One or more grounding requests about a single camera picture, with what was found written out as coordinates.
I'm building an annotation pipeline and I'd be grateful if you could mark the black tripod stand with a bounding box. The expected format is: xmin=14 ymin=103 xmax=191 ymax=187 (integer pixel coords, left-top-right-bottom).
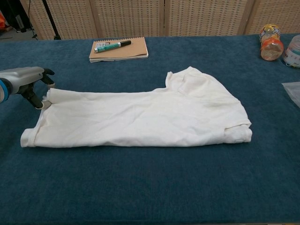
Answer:
xmin=41 ymin=0 xmax=62 ymax=40

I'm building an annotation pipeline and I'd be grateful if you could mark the brown spiral notebook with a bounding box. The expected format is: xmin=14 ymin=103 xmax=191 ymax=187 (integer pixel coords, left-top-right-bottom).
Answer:
xmin=89 ymin=37 xmax=149 ymax=63

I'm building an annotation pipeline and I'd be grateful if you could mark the green white marker pen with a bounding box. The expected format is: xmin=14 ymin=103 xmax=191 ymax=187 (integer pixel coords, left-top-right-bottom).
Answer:
xmin=94 ymin=40 xmax=132 ymax=53

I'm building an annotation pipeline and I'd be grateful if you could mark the clear jar of coloured clips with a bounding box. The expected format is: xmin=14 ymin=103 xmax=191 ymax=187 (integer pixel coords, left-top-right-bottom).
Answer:
xmin=281 ymin=34 xmax=300 ymax=69

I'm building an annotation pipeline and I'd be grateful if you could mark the orange drink bottle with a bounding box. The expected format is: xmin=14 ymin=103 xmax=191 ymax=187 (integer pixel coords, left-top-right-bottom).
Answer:
xmin=259 ymin=23 xmax=285 ymax=61

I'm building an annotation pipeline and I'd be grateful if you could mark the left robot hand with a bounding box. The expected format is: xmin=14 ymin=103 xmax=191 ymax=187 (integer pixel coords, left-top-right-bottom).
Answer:
xmin=0 ymin=66 xmax=56 ymax=110

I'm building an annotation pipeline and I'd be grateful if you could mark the white garment in clear bag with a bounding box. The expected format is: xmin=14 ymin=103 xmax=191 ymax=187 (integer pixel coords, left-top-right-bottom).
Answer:
xmin=281 ymin=81 xmax=300 ymax=106

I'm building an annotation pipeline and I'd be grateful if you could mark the blue carpet table cover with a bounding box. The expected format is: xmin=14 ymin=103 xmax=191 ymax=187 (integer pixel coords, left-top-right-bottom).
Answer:
xmin=0 ymin=32 xmax=300 ymax=225

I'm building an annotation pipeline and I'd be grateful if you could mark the wicker folding screen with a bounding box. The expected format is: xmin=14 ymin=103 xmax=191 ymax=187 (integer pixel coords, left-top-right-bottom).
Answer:
xmin=20 ymin=0 xmax=300 ymax=40

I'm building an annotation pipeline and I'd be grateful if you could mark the white t-shirt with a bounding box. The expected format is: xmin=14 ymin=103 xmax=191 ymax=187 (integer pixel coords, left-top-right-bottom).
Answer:
xmin=20 ymin=66 xmax=253 ymax=150

